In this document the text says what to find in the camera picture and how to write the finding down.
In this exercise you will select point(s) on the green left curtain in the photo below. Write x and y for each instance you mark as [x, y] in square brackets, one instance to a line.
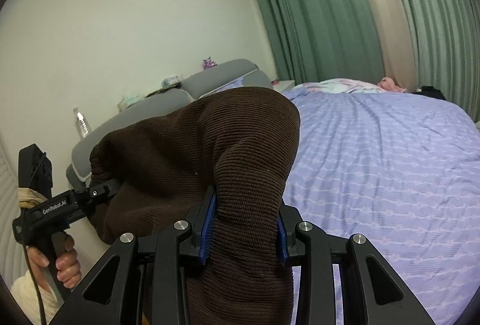
[316, 40]

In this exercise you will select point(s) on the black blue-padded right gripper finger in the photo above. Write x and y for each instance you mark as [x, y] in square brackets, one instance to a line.
[343, 280]
[145, 276]

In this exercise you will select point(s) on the person's left hand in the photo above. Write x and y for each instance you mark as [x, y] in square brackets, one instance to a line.
[67, 266]

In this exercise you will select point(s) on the small purple figurine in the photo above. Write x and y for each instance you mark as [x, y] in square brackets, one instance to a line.
[208, 63]

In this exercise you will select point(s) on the green curtain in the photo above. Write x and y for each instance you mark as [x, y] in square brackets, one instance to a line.
[316, 40]
[445, 41]

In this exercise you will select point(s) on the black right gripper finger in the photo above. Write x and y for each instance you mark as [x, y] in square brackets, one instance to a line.
[88, 199]

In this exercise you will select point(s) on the green right curtain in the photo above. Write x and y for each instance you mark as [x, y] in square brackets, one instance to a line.
[445, 41]

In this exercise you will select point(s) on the grey padded headboard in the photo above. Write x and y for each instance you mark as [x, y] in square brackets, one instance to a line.
[197, 86]

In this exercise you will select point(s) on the dark brown corduroy pants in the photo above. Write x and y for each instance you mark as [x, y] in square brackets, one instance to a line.
[241, 143]

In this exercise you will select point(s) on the white bedside table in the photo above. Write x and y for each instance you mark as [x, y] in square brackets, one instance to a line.
[283, 85]

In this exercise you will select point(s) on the white pillow with pastel print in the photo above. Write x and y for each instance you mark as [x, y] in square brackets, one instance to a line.
[340, 85]

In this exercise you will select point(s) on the purple patterned bed cover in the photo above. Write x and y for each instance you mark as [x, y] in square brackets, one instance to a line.
[403, 170]

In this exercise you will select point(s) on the pink plush toy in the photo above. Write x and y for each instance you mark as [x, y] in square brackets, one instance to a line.
[389, 85]

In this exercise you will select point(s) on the clear plastic water bottle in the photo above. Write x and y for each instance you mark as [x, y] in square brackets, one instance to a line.
[81, 123]

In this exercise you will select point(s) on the black garment at bed edge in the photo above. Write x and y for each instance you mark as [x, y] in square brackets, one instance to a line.
[430, 92]

